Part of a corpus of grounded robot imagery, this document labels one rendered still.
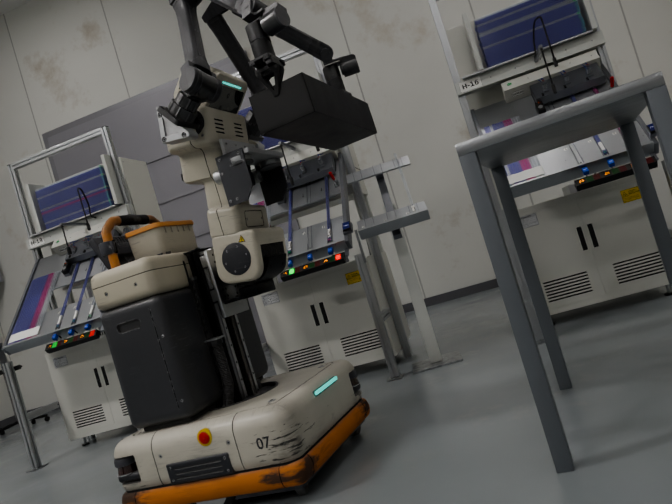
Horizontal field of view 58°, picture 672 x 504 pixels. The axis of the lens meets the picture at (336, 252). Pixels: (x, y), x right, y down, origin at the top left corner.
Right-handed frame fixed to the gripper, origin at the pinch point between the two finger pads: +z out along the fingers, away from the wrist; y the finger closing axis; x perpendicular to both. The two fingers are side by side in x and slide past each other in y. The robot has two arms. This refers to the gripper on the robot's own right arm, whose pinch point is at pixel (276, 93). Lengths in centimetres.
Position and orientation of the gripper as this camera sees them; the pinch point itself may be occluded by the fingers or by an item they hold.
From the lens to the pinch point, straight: 172.2
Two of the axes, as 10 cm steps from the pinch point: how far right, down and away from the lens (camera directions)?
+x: -8.8, 3.0, 3.6
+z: 3.1, 9.5, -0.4
